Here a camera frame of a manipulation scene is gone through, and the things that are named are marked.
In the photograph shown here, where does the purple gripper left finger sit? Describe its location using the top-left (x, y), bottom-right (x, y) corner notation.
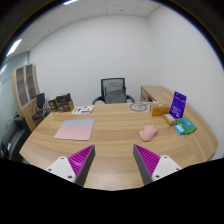
top-left (47, 145), bottom-right (95, 187)

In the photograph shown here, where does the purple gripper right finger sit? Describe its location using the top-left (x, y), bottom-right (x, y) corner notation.
top-left (133, 145), bottom-right (181, 185)

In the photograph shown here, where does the pink computer mouse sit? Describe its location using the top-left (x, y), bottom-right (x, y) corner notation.
top-left (139, 125), bottom-right (158, 141)

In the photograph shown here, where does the pink blue mouse pad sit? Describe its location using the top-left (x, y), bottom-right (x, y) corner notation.
top-left (54, 119), bottom-right (94, 141)

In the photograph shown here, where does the small blue box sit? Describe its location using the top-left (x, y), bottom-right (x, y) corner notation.
top-left (174, 125), bottom-right (185, 135)

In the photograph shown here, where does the yellow small box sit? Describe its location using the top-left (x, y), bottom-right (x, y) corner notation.
top-left (163, 114), bottom-right (177, 125)

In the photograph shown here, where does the green box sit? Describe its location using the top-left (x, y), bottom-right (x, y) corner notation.
top-left (177, 117), bottom-right (197, 134)

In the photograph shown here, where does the orange wooden box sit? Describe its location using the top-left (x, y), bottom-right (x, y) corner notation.
top-left (150, 103), bottom-right (170, 117)

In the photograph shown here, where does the white sticker sheet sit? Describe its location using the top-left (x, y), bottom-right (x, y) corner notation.
top-left (72, 105), bottom-right (94, 114)

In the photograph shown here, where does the grey round coaster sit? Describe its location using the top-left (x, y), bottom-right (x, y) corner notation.
top-left (129, 102), bottom-right (149, 112)

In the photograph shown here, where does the dark boxes stack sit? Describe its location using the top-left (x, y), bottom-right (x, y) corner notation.
top-left (48, 93), bottom-right (74, 112)

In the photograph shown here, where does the black side chair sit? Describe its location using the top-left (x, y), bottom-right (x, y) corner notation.
top-left (32, 93), bottom-right (46, 120)

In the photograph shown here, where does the purple standing card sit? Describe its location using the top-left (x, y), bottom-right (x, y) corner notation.
top-left (169, 91), bottom-right (187, 119)

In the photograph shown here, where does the black leather armchair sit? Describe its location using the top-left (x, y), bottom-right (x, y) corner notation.
top-left (0, 117), bottom-right (31, 162)

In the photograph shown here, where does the wooden side desk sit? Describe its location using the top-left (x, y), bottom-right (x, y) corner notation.
top-left (140, 85), bottom-right (174, 104)

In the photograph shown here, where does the black mesh office chair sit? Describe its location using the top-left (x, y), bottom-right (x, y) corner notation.
top-left (92, 78), bottom-right (135, 104)

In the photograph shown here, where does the wooden cabinet with doors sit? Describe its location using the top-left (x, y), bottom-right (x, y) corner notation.
top-left (12, 64), bottom-right (40, 131)

